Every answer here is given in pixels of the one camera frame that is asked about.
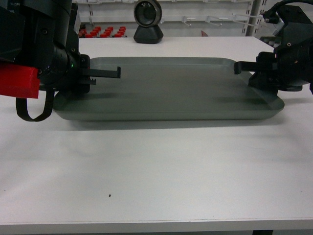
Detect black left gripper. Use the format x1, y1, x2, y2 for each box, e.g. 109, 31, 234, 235
71, 54, 121, 94

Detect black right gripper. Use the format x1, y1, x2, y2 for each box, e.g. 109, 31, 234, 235
234, 52, 305, 92

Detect grey-green serving tray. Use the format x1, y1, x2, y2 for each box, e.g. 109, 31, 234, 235
53, 57, 285, 121

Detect red-capped bottles row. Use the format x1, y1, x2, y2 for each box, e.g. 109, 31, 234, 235
78, 25, 127, 38

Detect white pegboard hooks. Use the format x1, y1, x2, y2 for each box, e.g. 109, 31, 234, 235
181, 13, 263, 27

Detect black round barcode scanner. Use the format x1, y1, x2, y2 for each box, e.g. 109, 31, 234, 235
134, 0, 163, 44

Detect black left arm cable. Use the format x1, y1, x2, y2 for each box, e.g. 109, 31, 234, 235
15, 90, 54, 122

